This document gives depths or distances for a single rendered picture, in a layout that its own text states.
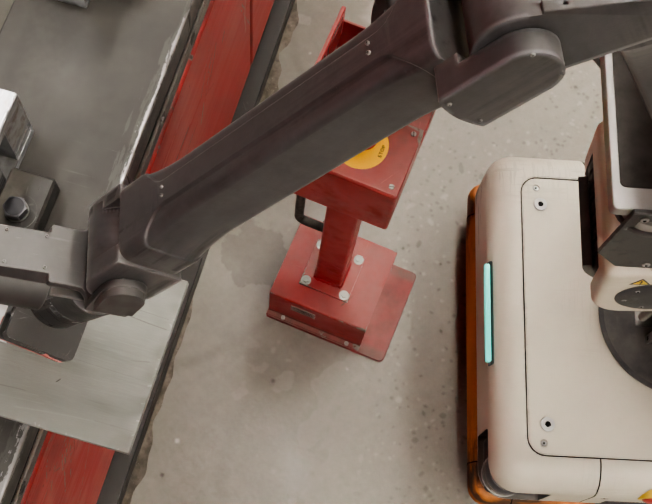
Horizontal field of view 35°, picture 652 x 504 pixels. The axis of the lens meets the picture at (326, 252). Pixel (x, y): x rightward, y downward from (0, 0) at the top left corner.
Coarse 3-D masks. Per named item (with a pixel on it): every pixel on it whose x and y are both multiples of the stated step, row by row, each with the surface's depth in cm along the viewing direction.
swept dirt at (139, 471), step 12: (288, 24) 231; (288, 36) 230; (276, 60) 228; (276, 72) 227; (276, 84) 226; (264, 96) 225; (192, 300) 209; (180, 336) 206; (168, 372) 203; (168, 384) 203; (156, 408) 201; (144, 444) 198; (144, 456) 198; (144, 468) 197; (132, 480) 196; (132, 492) 195
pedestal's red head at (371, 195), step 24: (336, 24) 135; (336, 48) 146; (408, 144) 137; (336, 168) 135; (384, 168) 135; (408, 168) 136; (312, 192) 143; (336, 192) 140; (360, 192) 137; (384, 192) 134; (360, 216) 144; (384, 216) 141
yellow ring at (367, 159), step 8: (376, 144) 136; (384, 144) 136; (368, 152) 136; (376, 152) 136; (384, 152) 136; (352, 160) 135; (360, 160) 135; (368, 160) 135; (376, 160) 135; (360, 168) 135; (368, 168) 135
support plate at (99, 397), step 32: (96, 320) 104; (128, 320) 104; (160, 320) 104; (0, 352) 102; (32, 352) 102; (96, 352) 102; (128, 352) 103; (160, 352) 103; (0, 384) 101; (32, 384) 101; (64, 384) 101; (96, 384) 101; (128, 384) 102; (0, 416) 100; (32, 416) 100; (64, 416) 100; (96, 416) 100; (128, 416) 101; (128, 448) 100
